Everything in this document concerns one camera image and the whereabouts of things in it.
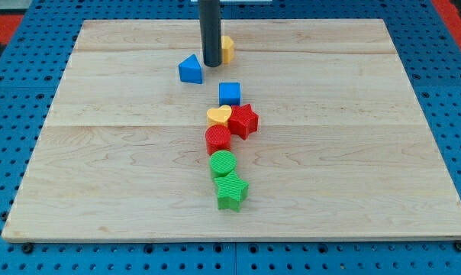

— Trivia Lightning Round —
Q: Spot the yellow hexagon block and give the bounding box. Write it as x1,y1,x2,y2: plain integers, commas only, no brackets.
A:
221,36,235,64

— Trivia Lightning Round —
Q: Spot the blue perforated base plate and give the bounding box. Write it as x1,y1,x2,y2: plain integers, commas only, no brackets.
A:
0,1,461,274

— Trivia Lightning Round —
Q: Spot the red star block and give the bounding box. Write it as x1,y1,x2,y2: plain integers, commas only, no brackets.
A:
227,104,259,140

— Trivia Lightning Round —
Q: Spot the blue cube block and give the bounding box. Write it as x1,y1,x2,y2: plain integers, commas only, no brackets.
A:
218,82,241,105

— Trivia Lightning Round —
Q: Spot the green cylinder block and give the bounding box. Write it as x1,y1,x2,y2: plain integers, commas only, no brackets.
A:
209,150,237,179

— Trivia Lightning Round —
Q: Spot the light wooden board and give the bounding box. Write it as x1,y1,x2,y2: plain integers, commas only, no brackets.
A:
2,19,461,243

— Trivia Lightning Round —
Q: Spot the yellow heart block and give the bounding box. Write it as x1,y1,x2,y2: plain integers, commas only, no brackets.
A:
206,105,232,128

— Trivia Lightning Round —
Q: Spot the green star block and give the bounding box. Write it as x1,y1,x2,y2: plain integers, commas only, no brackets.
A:
214,170,249,212

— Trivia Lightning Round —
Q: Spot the red cylinder block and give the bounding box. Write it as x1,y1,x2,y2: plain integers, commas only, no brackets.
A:
205,125,231,156

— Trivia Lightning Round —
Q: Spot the blue triangle block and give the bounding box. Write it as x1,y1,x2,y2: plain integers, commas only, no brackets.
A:
178,54,203,84

